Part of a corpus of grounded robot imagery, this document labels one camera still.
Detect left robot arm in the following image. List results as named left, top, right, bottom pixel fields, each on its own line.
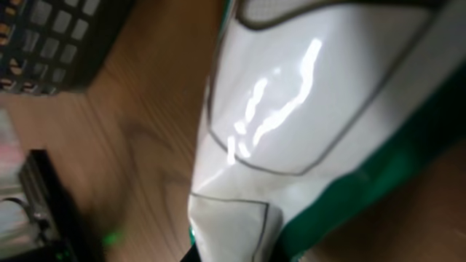
left=1, top=109, right=105, bottom=262

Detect grey plastic mesh basket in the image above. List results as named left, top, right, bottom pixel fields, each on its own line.
left=1, top=0, right=134, bottom=96

